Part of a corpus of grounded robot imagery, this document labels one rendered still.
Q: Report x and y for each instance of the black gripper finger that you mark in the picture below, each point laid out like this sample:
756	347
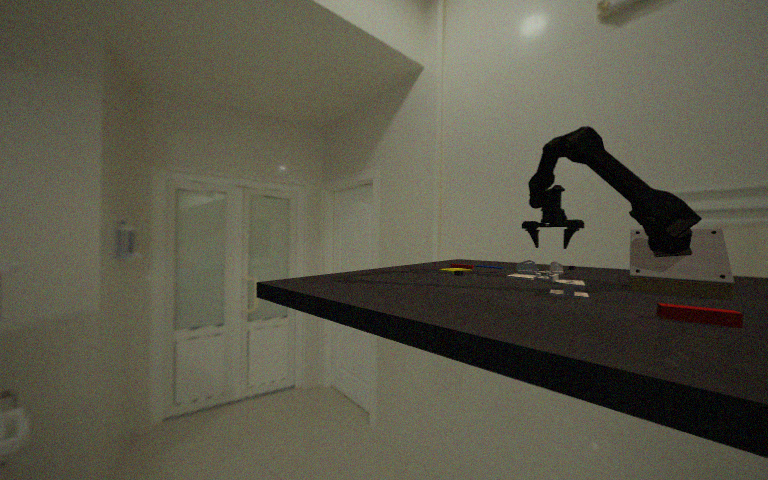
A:
567	235
535	236

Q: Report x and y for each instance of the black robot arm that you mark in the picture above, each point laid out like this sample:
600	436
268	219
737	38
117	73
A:
666	218

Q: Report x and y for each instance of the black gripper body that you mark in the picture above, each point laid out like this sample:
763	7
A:
552	214

